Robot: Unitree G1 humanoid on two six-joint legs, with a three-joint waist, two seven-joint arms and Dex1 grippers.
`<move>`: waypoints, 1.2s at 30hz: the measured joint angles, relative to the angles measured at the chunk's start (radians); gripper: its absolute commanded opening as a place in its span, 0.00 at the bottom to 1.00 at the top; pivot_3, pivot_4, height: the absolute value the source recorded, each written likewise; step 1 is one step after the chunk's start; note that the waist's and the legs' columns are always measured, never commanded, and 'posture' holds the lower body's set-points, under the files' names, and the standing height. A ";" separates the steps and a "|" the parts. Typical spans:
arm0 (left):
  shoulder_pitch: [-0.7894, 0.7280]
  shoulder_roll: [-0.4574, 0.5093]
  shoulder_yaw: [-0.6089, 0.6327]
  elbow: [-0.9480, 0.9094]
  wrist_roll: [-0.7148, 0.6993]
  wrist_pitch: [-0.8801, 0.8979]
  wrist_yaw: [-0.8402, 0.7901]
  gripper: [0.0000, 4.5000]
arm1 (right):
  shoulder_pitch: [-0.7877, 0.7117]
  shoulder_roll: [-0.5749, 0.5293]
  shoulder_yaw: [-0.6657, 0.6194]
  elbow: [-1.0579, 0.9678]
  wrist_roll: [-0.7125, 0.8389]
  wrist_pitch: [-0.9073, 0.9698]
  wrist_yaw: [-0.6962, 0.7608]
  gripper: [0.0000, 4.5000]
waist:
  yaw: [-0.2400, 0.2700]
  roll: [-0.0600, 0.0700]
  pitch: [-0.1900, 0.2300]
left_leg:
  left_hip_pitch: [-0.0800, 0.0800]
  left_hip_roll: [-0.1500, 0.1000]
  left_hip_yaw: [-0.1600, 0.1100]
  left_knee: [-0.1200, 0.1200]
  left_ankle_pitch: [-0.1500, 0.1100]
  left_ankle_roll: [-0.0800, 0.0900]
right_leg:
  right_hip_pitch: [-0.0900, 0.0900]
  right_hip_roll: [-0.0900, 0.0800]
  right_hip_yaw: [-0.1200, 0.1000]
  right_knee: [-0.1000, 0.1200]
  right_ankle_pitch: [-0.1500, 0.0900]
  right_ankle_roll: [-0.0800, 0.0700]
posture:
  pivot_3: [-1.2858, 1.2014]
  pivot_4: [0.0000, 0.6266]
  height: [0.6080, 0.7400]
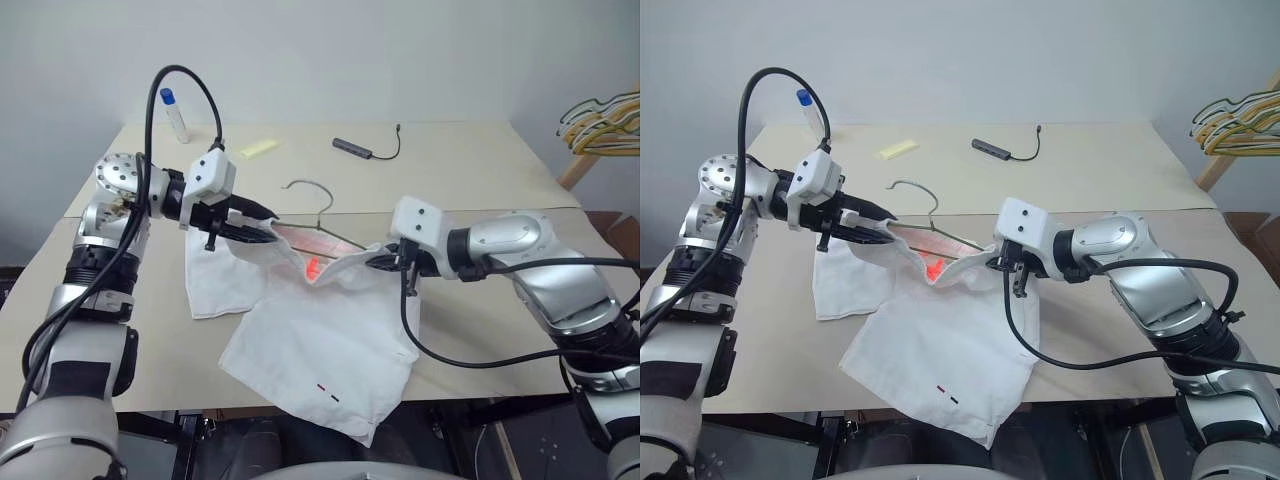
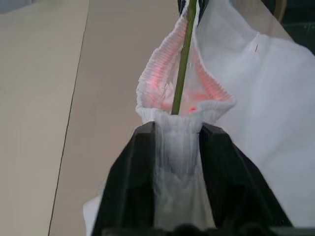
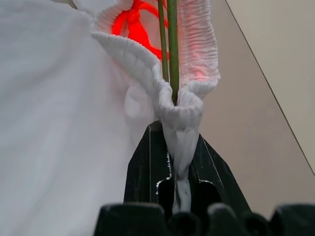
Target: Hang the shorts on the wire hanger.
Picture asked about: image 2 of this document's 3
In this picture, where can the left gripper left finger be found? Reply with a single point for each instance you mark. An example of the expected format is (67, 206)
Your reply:
(128, 177)

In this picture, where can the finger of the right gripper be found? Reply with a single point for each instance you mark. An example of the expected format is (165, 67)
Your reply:
(203, 9)
(182, 6)

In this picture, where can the white shorts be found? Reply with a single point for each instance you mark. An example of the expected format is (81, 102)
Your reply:
(258, 110)

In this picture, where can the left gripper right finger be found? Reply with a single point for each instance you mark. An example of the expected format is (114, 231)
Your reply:
(233, 186)

